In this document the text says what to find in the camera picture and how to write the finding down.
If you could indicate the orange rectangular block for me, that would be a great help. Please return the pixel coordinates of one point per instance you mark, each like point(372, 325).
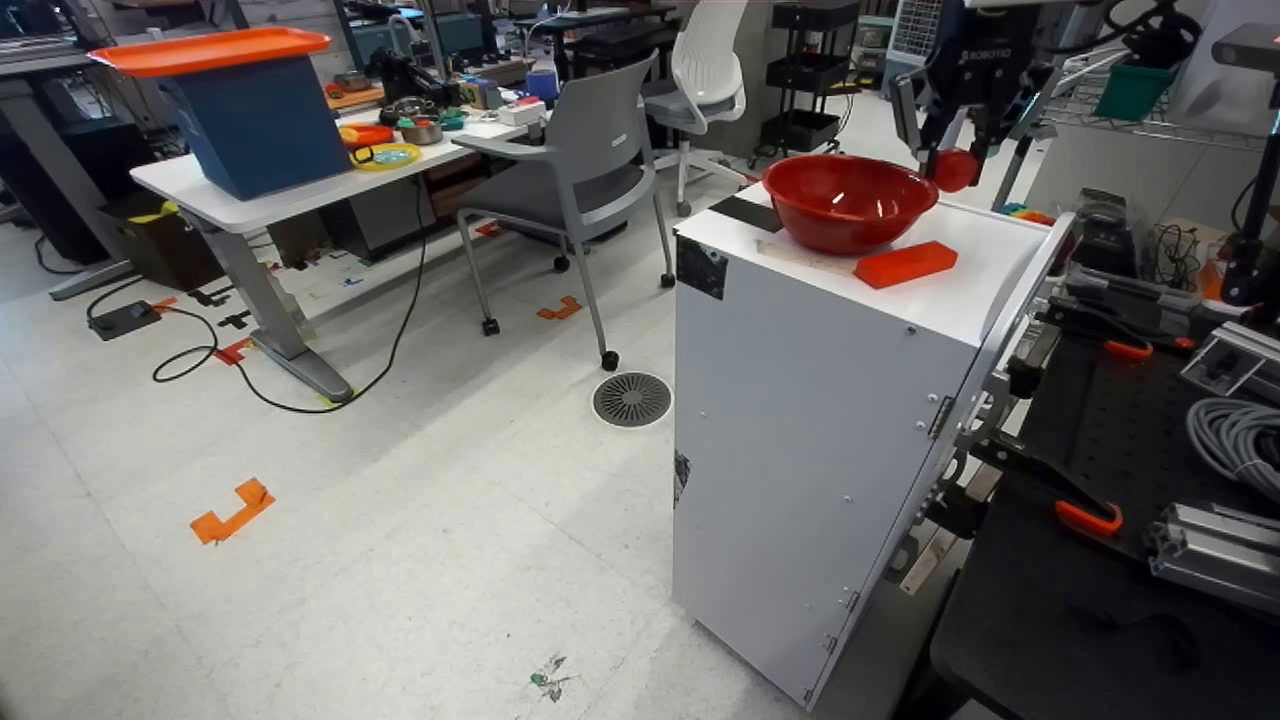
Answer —
point(884, 268)

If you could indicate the grey office chair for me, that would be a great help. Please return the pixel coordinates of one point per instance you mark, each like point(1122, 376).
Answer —
point(585, 178)

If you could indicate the aluminium extrusion rail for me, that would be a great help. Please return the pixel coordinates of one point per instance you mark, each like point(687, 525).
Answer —
point(1225, 552)

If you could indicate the orange floor tape marker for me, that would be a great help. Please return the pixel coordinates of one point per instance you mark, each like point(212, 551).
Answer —
point(222, 525)

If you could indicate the blue storage bin orange lid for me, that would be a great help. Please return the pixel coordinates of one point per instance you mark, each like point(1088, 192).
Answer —
point(244, 102)

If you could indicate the white office chair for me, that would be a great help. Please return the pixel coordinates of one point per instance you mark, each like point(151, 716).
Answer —
point(700, 88)

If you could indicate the red bell pepper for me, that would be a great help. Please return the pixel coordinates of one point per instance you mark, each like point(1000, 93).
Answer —
point(955, 169)

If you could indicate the black orange bar clamp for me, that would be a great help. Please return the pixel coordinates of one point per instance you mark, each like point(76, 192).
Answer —
point(1073, 506)

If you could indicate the white toy kitchen cabinet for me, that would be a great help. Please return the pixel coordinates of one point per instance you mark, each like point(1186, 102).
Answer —
point(813, 414)

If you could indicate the red plastic bowl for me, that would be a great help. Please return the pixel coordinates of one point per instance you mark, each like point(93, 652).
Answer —
point(846, 205)

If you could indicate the round floor drain cover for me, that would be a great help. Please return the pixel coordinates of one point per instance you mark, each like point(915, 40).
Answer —
point(632, 401)

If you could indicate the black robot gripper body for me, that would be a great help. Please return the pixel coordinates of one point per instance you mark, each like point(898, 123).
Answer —
point(978, 59)

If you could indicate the black perforated breadboard table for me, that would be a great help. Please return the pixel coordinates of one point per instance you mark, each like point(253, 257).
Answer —
point(1055, 624)

